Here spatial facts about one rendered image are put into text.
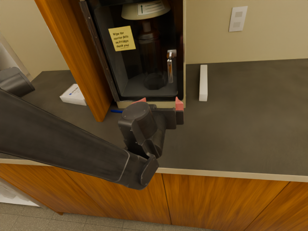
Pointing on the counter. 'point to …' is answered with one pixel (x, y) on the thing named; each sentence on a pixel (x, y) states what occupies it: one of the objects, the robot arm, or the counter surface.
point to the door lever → (170, 66)
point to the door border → (99, 48)
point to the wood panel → (78, 52)
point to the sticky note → (122, 38)
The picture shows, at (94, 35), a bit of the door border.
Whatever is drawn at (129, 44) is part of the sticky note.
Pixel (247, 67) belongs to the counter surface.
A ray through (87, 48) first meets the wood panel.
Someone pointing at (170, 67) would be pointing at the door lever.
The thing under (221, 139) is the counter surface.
